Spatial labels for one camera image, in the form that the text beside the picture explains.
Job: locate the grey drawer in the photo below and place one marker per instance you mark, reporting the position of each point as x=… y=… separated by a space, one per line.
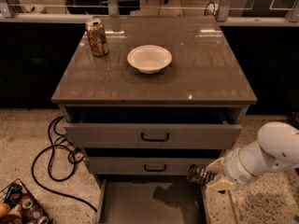
x=145 y=161
x=150 y=200
x=151 y=127

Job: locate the bottom grey drawer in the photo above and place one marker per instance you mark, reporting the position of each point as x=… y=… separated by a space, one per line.
x=150 y=200

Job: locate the white paper bowl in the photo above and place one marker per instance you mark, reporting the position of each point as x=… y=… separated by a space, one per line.
x=149 y=59

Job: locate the top grey drawer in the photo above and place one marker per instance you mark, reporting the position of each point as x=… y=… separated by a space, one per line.
x=151 y=127

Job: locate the blue soda can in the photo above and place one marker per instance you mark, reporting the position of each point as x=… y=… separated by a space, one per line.
x=13 y=193

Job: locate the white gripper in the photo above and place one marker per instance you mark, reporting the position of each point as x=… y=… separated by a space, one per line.
x=231 y=168

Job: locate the grey drawer cabinet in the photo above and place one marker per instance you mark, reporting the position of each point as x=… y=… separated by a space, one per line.
x=203 y=73

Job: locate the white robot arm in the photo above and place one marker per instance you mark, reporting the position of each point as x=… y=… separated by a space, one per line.
x=275 y=149

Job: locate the middle grey drawer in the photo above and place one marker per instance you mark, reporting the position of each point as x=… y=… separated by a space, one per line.
x=145 y=161

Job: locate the gold soda can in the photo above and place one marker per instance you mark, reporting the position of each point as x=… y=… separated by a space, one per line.
x=96 y=34

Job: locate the wire basket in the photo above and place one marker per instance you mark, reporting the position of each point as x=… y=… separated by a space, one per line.
x=18 y=205

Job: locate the brown can in basket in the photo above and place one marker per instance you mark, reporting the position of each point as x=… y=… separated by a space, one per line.
x=29 y=208

